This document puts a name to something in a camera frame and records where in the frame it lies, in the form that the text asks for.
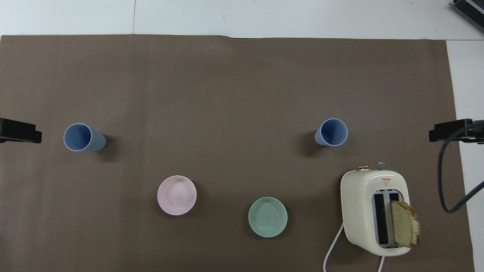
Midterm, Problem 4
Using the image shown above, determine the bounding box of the green plate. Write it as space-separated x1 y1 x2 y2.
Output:
248 196 288 238

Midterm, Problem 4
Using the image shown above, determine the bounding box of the pink plate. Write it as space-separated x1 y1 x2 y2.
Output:
157 175 197 216

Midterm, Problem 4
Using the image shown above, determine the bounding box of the blue cup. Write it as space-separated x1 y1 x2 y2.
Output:
314 118 349 147
63 123 107 152

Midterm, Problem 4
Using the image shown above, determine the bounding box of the cream white toaster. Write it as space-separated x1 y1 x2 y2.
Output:
340 162 411 257

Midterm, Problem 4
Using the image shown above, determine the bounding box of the bread slice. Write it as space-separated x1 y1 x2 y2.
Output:
390 200 421 249

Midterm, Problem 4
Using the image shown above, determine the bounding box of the black stand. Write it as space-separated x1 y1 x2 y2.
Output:
0 117 42 144
429 119 484 144

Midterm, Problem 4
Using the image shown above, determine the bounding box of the grey ribbed device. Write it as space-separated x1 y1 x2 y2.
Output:
452 0 484 33

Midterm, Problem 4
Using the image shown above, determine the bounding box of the white toaster cord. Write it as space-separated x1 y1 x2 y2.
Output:
323 222 386 272

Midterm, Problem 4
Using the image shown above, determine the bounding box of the black cable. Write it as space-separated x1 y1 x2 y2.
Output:
437 120 484 214

